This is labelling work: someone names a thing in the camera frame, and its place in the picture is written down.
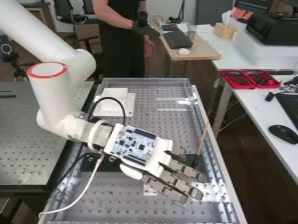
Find thin stick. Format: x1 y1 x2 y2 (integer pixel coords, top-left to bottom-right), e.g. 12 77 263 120
194 123 211 158

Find black mouse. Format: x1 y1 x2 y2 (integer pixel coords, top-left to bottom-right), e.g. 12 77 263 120
267 124 298 145

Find small cardboard box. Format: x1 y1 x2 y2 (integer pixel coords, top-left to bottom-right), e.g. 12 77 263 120
213 22 237 40

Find white mouse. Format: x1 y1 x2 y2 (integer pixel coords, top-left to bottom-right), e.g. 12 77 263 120
177 47 193 56

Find clear box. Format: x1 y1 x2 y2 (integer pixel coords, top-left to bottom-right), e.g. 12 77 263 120
41 77 243 224

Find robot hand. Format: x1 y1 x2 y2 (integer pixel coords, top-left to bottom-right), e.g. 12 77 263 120
102 123 210 205

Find black cable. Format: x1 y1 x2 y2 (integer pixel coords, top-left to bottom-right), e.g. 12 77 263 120
86 96 128 127

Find white cable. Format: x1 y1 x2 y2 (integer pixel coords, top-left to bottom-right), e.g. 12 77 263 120
37 151 106 217

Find red tray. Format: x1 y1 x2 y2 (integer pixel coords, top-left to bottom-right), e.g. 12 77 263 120
242 68 282 90
219 69 258 90

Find wooden desk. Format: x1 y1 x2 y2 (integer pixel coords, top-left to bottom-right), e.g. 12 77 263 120
156 23 222 101

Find office chair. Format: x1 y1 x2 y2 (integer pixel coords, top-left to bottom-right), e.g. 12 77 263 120
52 0 100 25

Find black printer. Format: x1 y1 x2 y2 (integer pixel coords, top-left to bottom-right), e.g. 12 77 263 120
245 9 298 47

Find black keyboard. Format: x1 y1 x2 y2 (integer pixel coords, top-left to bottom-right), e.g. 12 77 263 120
274 92 298 132
162 30 194 50

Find white desk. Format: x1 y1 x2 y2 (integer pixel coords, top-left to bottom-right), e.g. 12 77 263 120
194 23 298 186

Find person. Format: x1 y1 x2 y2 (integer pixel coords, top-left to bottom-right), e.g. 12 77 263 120
92 0 162 80

